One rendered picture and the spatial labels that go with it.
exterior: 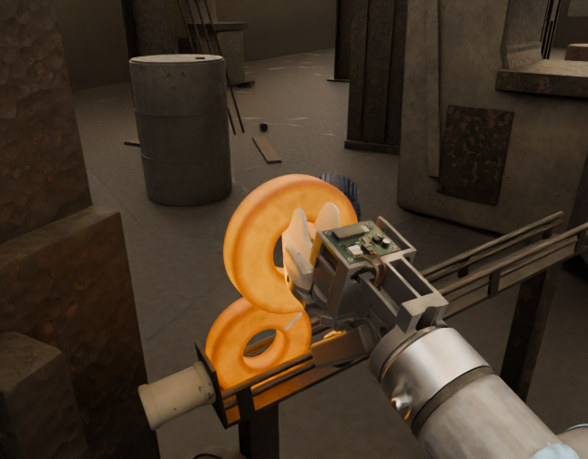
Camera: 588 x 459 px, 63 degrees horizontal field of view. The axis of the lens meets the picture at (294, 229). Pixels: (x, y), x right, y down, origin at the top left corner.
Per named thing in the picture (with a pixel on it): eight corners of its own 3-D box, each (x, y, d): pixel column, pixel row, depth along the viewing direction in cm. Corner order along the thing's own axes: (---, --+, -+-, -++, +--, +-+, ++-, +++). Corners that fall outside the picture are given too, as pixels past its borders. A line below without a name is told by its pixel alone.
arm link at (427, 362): (470, 410, 39) (392, 450, 35) (433, 367, 42) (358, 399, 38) (507, 352, 35) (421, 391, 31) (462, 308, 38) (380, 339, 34)
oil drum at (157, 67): (126, 198, 320) (105, 57, 283) (182, 174, 369) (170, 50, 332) (199, 213, 297) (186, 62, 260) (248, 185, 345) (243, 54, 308)
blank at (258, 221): (210, 195, 48) (222, 205, 46) (339, 158, 54) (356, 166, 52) (235, 320, 55) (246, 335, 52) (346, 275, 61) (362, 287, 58)
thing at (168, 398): (144, 410, 67) (133, 378, 64) (205, 382, 70) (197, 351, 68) (155, 441, 62) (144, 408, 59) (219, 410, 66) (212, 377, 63)
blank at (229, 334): (248, 397, 74) (257, 412, 71) (182, 351, 65) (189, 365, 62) (318, 324, 76) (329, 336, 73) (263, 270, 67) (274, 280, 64)
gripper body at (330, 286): (379, 210, 45) (471, 299, 37) (359, 278, 50) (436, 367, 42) (309, 226, 41) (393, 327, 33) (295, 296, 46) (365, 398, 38)
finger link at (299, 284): (313, 239, 49) (359, 296, 44) (310, 252, 51) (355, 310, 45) (272, 249, 47) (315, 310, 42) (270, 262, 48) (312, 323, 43)
